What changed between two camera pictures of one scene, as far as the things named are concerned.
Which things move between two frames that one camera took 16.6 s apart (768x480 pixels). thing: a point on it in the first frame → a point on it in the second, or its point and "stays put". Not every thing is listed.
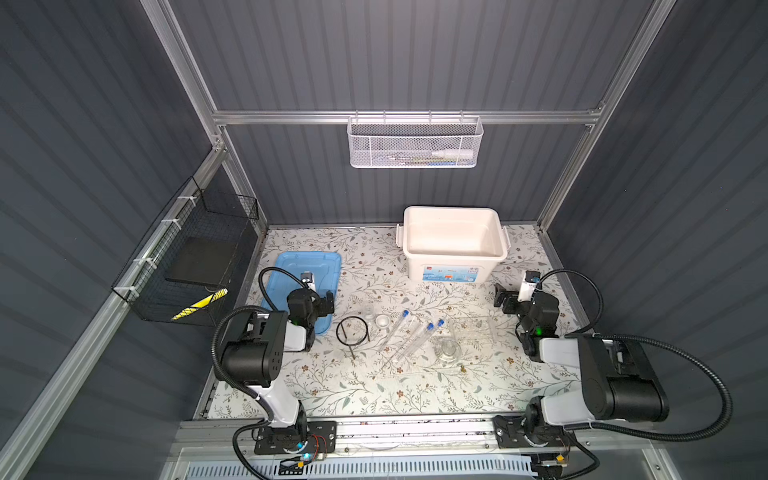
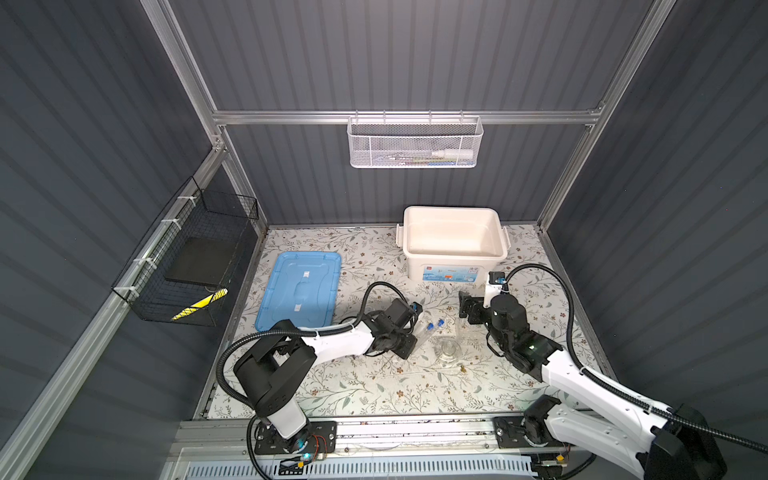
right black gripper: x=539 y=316 → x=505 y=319
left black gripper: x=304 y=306 → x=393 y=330
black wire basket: x=189 y=270 stays put
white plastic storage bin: x=458 y=244 stays put
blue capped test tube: x=415 y=342 stays put
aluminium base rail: x=600 y=440 stays put
